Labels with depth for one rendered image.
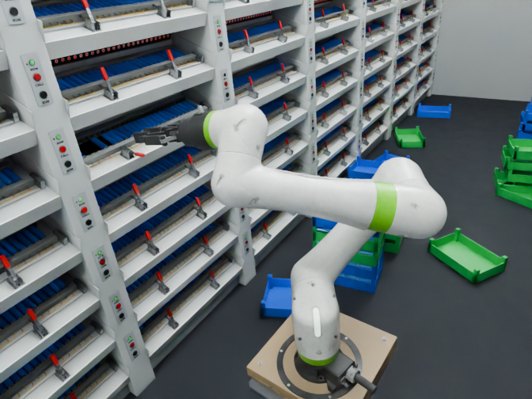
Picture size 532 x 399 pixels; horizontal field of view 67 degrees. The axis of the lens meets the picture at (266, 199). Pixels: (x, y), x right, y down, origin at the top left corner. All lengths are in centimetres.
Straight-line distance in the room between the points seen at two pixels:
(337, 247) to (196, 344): 90
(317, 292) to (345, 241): 16
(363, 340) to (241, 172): 73
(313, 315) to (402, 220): 36
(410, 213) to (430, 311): 109
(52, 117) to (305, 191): 68
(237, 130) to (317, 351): 64
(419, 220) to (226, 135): 46
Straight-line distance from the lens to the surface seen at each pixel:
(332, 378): 124
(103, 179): 130
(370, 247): 185
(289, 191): 87
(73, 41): 122
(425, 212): 94
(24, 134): 116
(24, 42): 116
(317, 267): 121
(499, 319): 203
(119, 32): 131
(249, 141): 88
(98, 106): 126
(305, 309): 111
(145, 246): 155
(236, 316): 192
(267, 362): 133
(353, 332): 139
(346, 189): 90
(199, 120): 98
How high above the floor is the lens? 136
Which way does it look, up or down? 29 degrees down
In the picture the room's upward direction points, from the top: 5 degrees counter-clockwise
